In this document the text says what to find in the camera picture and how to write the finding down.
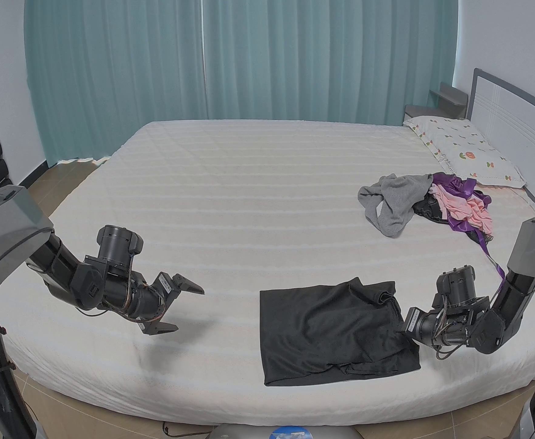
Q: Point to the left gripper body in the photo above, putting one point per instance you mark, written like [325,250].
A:
[146,304]

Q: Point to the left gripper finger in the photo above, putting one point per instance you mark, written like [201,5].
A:
[162,329]
[187,286]

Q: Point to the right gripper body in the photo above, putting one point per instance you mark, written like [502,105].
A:
[427,329]

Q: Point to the black T-shirt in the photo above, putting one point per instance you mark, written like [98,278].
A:
[322,332]

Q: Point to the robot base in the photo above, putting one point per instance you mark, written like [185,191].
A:
[276,432]

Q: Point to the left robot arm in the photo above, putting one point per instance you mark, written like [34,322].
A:
[61,272]

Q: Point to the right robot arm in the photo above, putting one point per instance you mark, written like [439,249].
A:
[500,313]

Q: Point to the bed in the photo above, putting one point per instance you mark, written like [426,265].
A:
[249,190]

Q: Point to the pile of clothes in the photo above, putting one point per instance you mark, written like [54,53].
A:
[464,208]

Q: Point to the grey knit garment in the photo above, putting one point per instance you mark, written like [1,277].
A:
[400,199]

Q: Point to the white printed pillow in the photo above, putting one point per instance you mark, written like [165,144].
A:
[464,147]

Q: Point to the blue-green curtain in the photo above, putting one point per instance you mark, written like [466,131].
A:
[121,62]
[331,44]

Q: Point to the grey bedside table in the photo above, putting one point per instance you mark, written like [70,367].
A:
[448,94]

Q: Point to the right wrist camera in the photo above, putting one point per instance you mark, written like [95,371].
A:
[439,301]

